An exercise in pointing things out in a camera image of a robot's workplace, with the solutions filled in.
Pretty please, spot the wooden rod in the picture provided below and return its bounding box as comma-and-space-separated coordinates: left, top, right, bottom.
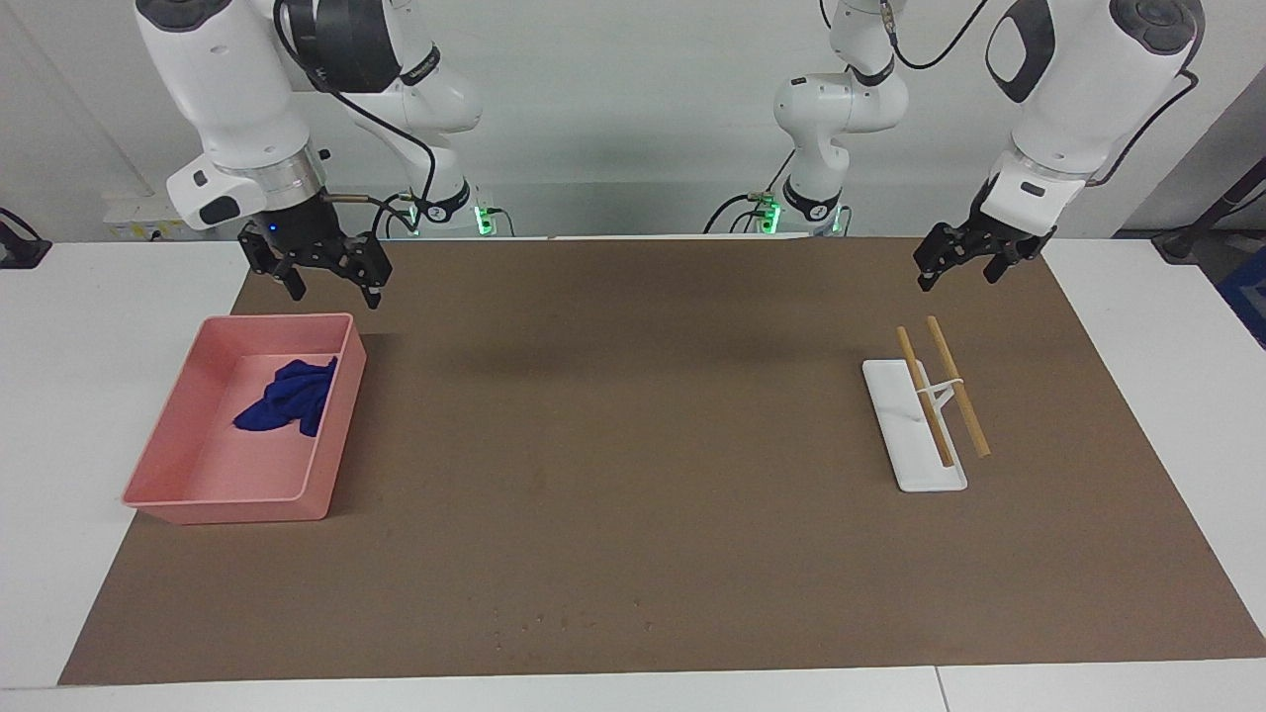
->
896, 325, 956, 469
926, 315, 992, 459

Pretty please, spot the pink plastic bin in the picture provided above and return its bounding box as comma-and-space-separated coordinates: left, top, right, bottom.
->
121, 312, 368, 526

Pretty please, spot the blue crate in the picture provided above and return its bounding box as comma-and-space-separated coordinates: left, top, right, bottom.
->
1215, 245, 1266, 349

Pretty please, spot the white rack base tray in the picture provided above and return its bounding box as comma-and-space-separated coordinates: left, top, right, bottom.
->
861, 358, 969, 493

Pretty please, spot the blue towel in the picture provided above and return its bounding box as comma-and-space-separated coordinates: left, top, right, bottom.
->
232, 357, 339, 438

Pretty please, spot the black base cable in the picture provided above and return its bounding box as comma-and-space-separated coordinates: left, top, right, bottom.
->
704, 148, 798, 235

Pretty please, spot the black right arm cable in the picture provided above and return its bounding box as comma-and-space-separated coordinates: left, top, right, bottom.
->
272, 0, 438, 233

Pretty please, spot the black clamp mount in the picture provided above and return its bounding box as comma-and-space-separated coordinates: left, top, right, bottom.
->
0, 206, 52, 270

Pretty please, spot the brown table mat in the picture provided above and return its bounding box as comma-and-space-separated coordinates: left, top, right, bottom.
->
57, 235, 1266, 686

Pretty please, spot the black stand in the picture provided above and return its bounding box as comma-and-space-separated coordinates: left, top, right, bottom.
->
1152, 156, 1266, 264

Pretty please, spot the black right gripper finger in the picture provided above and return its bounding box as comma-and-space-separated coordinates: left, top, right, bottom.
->
336, 233, 393, 310
239, 242, 306, 301

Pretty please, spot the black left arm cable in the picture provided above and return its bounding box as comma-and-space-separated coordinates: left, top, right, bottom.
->
819, 0, 1200, 189

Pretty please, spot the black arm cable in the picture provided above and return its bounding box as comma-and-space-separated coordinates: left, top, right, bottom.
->
819, 0, 1200, 189
272, 0, 438, 233

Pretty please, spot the white wire rack bracket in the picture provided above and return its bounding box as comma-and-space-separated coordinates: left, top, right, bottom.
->
915, 376, 965, 416

